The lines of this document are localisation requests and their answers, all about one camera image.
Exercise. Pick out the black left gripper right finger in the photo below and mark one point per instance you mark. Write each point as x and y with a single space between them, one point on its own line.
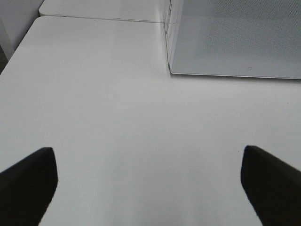
272 186

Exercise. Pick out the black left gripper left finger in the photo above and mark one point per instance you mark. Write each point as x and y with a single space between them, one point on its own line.
27 188

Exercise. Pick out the white microwave door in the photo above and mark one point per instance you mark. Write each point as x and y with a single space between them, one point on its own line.
244 38

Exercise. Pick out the white microwave oven body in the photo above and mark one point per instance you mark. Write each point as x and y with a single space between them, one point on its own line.
171 19

